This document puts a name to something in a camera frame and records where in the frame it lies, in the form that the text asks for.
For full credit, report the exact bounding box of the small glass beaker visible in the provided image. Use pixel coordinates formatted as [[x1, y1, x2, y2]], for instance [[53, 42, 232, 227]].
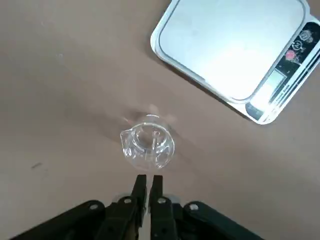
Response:
[[119, 114, 177, 171]]

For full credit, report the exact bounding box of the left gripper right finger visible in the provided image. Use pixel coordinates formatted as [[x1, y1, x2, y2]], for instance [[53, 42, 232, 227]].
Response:
[[148, 174, 266, 240]]

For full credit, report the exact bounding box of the silver digital scale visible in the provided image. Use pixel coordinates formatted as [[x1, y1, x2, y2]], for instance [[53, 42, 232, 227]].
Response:
[[149, 0, 320, 126]]

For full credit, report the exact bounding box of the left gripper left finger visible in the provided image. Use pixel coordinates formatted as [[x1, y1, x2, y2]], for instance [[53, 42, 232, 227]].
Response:
[[9, 174, 148, 240]]

